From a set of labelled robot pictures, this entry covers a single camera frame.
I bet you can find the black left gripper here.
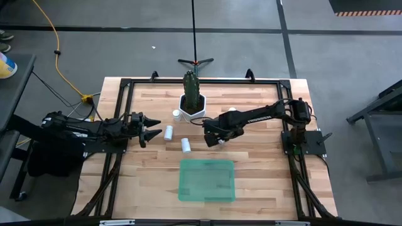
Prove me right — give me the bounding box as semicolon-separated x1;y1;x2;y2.
125;111;163;149

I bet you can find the green translucent plastic basket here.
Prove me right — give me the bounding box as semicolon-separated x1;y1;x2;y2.
178;159;236;203

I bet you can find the white hexagonal plant pot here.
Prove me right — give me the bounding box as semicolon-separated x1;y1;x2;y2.
178;93;207;123

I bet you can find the green cactus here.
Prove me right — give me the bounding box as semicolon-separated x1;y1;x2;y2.
183;70;201;114

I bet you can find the black fabric bag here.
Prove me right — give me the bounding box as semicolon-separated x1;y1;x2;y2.
26;131;85;178

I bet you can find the black tripod stand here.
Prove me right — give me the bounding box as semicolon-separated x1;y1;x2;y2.
177;0;215;76

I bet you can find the black clamp lever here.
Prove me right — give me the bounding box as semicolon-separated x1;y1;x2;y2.
317;132;333;146

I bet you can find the dark grey desk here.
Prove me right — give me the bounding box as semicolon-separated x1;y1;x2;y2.
0;53;37;185

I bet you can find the yellow blue white container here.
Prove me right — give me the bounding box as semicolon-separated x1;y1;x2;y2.
0;51;18;79

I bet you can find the dark grey metal stand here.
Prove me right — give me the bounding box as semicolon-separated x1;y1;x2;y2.
346;80;402;183

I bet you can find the black mat with orange stripes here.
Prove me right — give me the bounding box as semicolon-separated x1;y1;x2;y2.
328;0;402;17

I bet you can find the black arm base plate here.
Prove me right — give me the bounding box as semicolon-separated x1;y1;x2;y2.
83;137;129;154
281;130;327;156

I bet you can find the black aluminium frame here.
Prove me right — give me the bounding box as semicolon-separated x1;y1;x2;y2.
70;68;340;226

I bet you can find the silver metal bracket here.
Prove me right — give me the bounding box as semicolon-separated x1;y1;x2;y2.
275;220;311;226
99;219;136;226

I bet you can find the thin black cable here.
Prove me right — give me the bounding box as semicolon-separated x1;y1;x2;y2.
31;70;98;123

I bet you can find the yellow power cable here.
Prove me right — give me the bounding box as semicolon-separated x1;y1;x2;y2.
31;0;94;104

